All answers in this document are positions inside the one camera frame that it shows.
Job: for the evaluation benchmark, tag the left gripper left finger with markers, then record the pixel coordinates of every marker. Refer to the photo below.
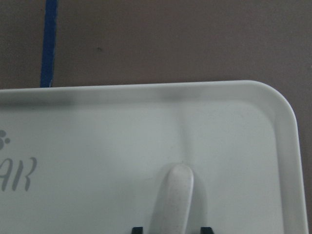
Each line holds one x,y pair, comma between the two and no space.
137,230

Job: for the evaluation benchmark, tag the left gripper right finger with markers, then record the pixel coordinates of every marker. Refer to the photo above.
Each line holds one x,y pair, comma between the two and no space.
206,230

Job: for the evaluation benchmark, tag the white bear tray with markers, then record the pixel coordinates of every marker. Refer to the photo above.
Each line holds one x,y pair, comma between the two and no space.
91,160

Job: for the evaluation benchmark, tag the white ceramic spoon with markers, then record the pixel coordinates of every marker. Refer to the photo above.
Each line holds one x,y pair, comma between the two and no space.
173,203

